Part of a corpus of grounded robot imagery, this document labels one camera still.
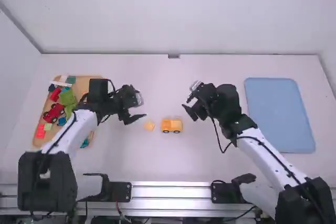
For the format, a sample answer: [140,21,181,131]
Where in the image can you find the yellow toy brick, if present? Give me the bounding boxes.
[143,120,156,132]

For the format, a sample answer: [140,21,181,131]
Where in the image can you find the tan tray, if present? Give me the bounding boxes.
[32,74,111,149]

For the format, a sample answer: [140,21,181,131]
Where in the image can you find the black cable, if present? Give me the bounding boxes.
[211,118,238,154]
[106,78,118,96]

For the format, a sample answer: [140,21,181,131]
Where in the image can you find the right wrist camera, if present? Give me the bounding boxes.
[189,80,205,94]

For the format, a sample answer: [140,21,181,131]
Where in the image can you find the red toy brick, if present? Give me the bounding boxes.
[49,87,62,102]

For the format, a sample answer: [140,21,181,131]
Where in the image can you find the red toy car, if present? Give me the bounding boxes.
[42,102,66,124]

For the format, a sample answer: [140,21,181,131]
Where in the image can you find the yellow toy car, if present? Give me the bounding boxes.
[160,118,184,134]

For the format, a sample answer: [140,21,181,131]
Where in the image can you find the silver rails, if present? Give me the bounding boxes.
[0,180,278,221]

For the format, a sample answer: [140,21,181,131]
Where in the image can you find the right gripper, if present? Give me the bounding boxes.
[181,83,219,122]

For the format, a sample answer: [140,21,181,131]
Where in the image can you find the white toy brick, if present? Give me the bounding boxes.
[50,76,73,88]

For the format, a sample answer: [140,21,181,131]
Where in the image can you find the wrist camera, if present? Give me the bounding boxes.
[189,80,205,94]
[132,89,145,109]

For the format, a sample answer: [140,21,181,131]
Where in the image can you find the pink toy brick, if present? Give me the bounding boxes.
[36,124,47,139]

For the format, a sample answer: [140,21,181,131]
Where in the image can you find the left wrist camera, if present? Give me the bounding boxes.
[132,89,145,109]

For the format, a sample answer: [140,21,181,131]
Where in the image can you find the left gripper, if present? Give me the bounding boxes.
[115,84,148,126]

